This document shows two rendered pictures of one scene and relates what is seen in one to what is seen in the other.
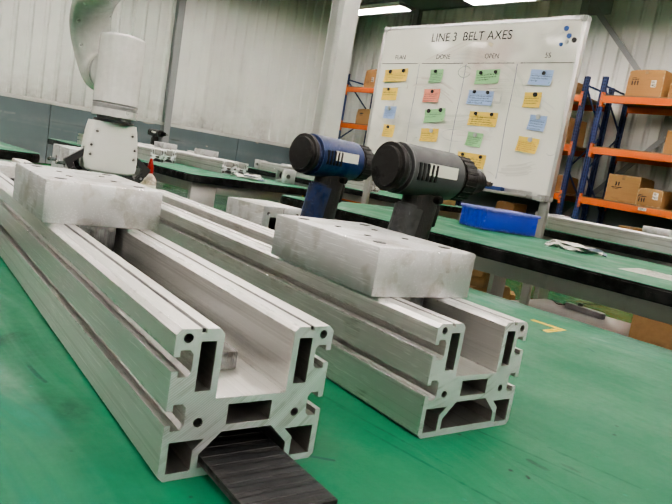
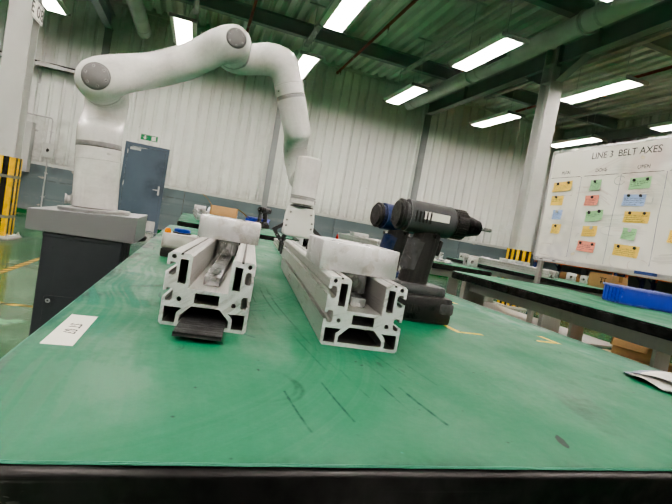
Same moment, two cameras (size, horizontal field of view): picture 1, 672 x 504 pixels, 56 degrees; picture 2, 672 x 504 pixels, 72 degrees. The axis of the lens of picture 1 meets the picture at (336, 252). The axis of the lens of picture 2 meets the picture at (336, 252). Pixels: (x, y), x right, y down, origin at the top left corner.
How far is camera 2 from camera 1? 0.34 m
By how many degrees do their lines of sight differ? 26
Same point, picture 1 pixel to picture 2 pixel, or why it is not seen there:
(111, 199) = (233, 226)
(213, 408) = (187, 293)
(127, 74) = (308, 179)
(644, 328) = not seen: outside the picture
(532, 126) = not seen: outside the picture
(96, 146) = (289, 220)
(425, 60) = (586, 173)
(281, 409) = (225, 303)
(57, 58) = (341, 189)
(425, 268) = (358, 256)
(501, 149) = (653, 241)
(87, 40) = (292, 162)
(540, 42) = not seen: outside the picture
